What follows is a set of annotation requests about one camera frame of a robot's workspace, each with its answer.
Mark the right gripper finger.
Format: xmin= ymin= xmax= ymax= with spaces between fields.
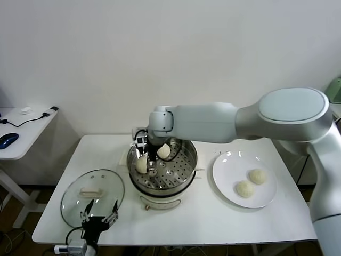
xmin=148 ymin=153 xmax=158 ymax=177
xmin=135 ymin=145 xmax=146 ymax=161

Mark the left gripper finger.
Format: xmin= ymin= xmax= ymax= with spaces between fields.
xmin=102 ymin=199 xmax=119 ymax=223
xmin=79 ymin=198 xmax=94 ymax=223

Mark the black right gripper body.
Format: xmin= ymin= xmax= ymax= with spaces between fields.
xmin=146 ymin=137 xmax=160 ymax=155

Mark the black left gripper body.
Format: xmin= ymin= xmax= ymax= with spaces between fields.
xmin=81 ymin=216 xmax=110 ymax=244

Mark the white steamed baozi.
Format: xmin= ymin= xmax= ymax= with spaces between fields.
xmin=234 ymin=180 xmax=255 ymax=199
xmin=248 ymin=169 xmax=268 ymax=185
xmin=157 ymin=143 xmax=171 ymax=160
xmin=136 ymin=156 xmax=149 ymax=174

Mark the glass lid with white handle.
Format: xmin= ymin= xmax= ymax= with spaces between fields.
xmin=60 ymin=169 xmax=125 ymax=225

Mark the stainless steel steamer basket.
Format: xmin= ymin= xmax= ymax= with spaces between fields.
xmin=126 ymin=130 xmax=199 ymax=193

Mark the white electric cooker pot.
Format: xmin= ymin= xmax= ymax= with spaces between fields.
xmin=119 ymin=149 xmax=206 ymax=212

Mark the white round plate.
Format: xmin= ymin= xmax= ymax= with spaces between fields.
xmin=212 ymin=151 xmax=278 ymax=209

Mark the white side desk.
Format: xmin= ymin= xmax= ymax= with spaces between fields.
xmin=0 ymin=107 xmax=59 ymax=230

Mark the blue computer mouse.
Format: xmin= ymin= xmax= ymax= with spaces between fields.
xmin=0 ymin=133 xmax=20 ymax=150

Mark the mint green appliance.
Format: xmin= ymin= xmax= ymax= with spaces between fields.
xmin=327 ymin=76 xmax=341 ymax=104

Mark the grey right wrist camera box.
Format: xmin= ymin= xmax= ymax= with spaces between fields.
xmin=132 ymin=129 xmax=149 ymax=147

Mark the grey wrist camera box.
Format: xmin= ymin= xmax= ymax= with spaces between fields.
xmin=68 ymin=239 xmax=87 ymax=254
xmin=132 ymin=129 xmax=149 ymax=147

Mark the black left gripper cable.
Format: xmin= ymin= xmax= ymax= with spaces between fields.
xmin=66 ymin=226 xmax=83 ymax=245

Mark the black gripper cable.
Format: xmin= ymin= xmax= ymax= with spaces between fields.
xmin=66 ymin=226 xmax=83 ymax=245
xmin=159 ymin=138 xmax=186 ymax=162

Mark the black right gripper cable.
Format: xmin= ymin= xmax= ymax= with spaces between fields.
xmin=159 ymin=138 xmax=186 ymax=162

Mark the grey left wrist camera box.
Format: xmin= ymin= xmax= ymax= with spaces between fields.
xmin=68 ymin=239 xmax=87 ymax=254

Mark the black desk cable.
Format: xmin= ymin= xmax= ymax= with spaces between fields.
xmin=0 ymin=113 xmax=51 ymax=128

